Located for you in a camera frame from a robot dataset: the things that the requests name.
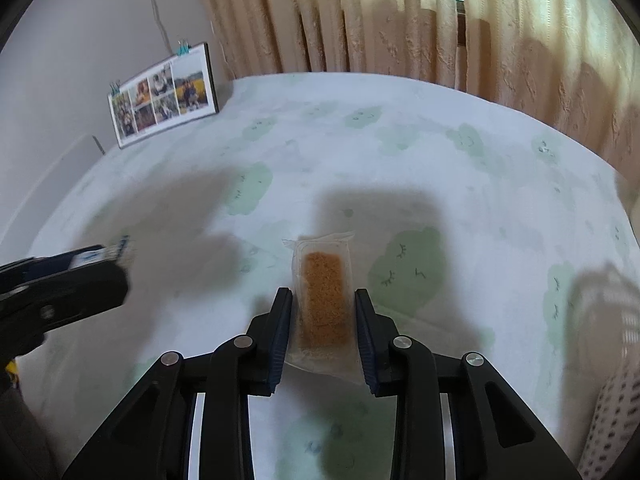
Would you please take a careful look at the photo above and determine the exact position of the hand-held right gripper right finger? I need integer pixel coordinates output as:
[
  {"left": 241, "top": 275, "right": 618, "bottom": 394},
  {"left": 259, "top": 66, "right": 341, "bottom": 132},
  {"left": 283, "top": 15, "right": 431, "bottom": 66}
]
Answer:
[{"left": 354, "top": 288, "right": 583, "bottom": 480}]

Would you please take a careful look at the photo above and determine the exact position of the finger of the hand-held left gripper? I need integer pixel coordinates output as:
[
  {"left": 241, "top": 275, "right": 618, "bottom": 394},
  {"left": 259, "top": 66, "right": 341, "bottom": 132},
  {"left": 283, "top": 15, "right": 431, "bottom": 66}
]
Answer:
[
  {"left": 0, "top": 260, "right": 131, "bottom": 356},
  {"left": 0, "top": 252, "right": 76, "bottom": 281}
]

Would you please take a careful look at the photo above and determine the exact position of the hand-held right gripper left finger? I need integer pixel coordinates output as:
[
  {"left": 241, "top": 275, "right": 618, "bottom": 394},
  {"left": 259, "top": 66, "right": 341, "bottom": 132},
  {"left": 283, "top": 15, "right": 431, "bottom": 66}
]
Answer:
[{"left": 62, "top": 287, "right": 293, "bottom": 480}]

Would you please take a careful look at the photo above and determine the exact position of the dark blue biscuit packet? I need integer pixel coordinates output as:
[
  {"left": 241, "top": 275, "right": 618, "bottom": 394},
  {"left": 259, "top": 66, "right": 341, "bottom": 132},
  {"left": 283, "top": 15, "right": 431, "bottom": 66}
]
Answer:
[{"left": 70, "top": 235, "right": 136, "bottom": 268}]

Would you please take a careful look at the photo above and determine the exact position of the clear brown cake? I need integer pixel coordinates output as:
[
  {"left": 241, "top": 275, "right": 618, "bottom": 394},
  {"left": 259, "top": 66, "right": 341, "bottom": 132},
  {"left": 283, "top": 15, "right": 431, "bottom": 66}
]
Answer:
[{"left": 281, "top": 231, "right": 368, "bottom": 386}]

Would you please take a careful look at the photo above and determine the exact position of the white plastic basket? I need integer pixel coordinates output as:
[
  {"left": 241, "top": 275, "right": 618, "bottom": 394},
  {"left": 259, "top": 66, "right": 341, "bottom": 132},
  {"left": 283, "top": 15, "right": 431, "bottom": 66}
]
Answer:
[{"left": 570, "top": 260, "right": 640, "bottom": 476}]

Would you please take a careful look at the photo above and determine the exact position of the photo collage card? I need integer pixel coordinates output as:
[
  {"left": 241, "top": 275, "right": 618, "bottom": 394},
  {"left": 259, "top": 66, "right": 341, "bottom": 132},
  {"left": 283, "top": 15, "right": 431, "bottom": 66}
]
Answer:
[{"left": 107, "top": 42, "right": 220, "bottom": 150}]

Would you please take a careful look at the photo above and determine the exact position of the beige curtain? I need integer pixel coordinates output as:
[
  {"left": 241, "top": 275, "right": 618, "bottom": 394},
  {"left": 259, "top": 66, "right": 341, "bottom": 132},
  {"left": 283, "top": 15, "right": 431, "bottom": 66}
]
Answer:
[{"left": 192, "top": 0, "right": 640, "bottom": 181}]

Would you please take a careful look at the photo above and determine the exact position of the grey wall cable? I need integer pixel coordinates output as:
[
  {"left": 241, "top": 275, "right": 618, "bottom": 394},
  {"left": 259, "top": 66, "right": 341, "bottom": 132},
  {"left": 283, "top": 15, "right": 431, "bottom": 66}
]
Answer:
[{"left": 144, "top": 0, "right": 173, "bottom": 46}]

